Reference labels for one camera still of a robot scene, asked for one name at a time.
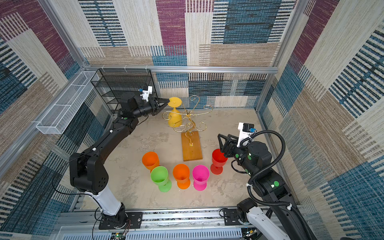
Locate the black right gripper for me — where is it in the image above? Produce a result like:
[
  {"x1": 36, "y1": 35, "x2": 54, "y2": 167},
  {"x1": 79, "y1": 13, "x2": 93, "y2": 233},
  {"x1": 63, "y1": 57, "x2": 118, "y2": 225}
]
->
[{"x1": 217, "y1": 133, "x2": 257, "y2": 177}]

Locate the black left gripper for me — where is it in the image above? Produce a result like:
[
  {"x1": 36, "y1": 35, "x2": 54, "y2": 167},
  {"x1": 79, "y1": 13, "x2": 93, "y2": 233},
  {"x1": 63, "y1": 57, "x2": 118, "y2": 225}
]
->
[{"x1": 132, "y1": 98, "x2": 169, "y2": 120}]

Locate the yellow wine glass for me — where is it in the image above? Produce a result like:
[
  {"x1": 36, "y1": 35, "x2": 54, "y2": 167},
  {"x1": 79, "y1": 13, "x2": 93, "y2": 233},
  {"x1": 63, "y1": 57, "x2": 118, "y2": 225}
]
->
[{"x1": 167, "y1": 97, "x2": 183, "y2": 128}]

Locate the red wine glass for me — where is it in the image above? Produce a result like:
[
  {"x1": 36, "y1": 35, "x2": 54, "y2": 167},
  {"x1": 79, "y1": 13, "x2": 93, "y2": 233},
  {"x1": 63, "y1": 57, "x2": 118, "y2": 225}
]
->
[{"x1": 210, "y1": 149, "x2": 228, "y2": 175}]

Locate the pink wine glass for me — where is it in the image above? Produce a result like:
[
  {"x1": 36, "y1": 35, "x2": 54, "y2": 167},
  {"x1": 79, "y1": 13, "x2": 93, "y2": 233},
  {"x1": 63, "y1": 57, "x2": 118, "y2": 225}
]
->
[{"x1": 192, "y1": 165, "x2": 210, "y2": 191}]

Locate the orange wine glass back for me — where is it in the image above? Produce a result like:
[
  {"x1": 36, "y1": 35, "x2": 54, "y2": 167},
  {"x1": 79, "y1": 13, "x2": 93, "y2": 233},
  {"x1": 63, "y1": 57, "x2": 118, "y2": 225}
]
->
[{"x1": 173, "y1": 164, "x2": 191, "y2": 190}]

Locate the orange wine glass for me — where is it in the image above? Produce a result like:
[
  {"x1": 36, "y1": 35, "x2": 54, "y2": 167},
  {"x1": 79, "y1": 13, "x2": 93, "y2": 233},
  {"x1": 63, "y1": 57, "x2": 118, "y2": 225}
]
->
[
  {"x1": 173, "y1": 164, "x2": 191, "y2": 190},
  {"x1": 142, "y1": 152, "x2": 160, "y2": 172}
]

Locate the orange wine glass front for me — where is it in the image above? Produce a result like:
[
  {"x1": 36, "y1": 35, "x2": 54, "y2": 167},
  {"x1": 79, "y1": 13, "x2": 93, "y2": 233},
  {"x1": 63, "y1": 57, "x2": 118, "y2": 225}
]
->
[{"x1": 142, "y1": 152, "x2": 160, "y2": 172}]

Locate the green wine glass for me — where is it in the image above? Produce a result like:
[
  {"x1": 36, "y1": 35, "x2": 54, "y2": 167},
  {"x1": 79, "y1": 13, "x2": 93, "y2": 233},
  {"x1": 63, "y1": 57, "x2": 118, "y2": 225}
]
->
[{"x1": 151, "y1": 166, "x2": 172, "y2": 193}]

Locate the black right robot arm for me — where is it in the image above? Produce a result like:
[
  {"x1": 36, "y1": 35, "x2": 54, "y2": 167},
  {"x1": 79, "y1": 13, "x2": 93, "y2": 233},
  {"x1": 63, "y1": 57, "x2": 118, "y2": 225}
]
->
[{"x1": 218, "y1": 130, "x2": 316, "y2": 240}]

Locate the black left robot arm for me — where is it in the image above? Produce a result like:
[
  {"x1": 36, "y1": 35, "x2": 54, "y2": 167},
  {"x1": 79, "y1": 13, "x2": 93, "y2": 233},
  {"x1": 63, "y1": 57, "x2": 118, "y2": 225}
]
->
[{"x1": 69, "y1": 92, "x2": 170, "y2": 229}]

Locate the black mesh shelf rack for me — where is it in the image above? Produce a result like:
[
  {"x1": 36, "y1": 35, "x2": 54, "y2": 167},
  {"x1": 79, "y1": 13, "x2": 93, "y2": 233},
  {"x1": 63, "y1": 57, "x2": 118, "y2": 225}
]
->
[{"x1": 91, "y1": 69, "x2": 158, "y2": 114}]

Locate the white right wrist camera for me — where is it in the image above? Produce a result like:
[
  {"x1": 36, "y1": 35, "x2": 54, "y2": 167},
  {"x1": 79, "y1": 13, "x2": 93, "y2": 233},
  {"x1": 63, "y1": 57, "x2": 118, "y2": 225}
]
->
[{"x1": 237, "y1": 123, "x2": 257, "y2": 148}]

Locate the gold wire wine glass rack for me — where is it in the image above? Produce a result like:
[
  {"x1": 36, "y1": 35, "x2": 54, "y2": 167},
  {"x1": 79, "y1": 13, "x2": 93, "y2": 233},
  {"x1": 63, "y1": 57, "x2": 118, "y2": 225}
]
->
[{"x1": 162, "y1": 95, "x2": 213, "y2": 162}]

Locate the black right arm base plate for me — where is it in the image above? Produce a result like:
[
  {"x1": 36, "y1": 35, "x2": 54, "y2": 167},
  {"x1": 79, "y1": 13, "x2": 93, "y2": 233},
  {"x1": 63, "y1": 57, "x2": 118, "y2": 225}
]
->
[{"x1": 220, "y1": 208, "x2": 247, "y2": 226}]

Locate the aluminium front rail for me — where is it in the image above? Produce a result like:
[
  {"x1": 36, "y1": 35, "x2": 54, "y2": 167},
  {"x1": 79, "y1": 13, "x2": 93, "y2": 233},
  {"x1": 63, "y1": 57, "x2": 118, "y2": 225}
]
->
[{"x1": 53, "y1": 205, "x2": 310, "y2": 240}]

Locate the black corrugated cable conduit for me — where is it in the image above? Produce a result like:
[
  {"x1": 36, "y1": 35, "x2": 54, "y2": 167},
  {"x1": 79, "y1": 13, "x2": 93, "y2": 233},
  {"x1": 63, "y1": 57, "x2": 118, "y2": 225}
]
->
[{"x1": 230, "y1": 129, "x2": 313, "y2": 240}]

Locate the white mesh wall basket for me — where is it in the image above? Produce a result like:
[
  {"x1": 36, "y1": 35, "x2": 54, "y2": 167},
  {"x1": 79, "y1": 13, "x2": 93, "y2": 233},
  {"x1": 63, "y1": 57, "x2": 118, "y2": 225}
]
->
[{"x1": 36, "y1": 71, "x2": 96, "y2": 135}]

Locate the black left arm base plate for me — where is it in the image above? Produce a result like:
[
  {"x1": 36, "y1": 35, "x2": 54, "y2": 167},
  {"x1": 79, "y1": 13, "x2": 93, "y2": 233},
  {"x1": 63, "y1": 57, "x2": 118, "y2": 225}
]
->
[{"x1": 98, "y1": 212, "x2": 143, "y2": 230}]

